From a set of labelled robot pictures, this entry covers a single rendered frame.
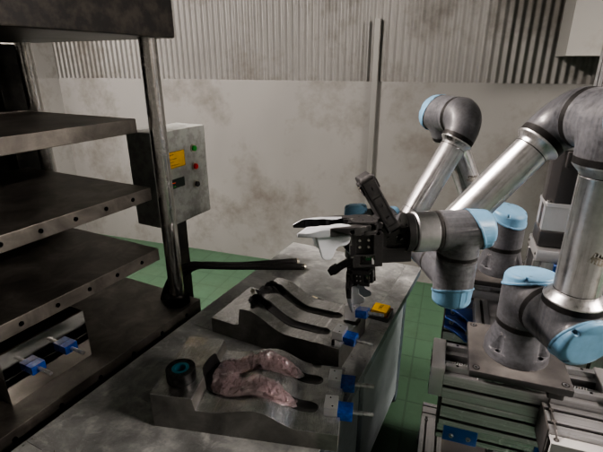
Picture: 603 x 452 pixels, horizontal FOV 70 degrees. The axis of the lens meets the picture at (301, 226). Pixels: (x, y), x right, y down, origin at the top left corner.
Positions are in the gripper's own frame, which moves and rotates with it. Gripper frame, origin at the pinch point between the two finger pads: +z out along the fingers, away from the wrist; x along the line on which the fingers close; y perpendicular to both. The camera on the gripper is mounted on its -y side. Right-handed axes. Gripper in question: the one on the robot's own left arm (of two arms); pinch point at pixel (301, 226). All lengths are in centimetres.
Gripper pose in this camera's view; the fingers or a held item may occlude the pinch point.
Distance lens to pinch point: 75.9
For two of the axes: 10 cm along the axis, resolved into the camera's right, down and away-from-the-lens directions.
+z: -9.9, 0.5, -1.1
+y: 0.2, 9.7, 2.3
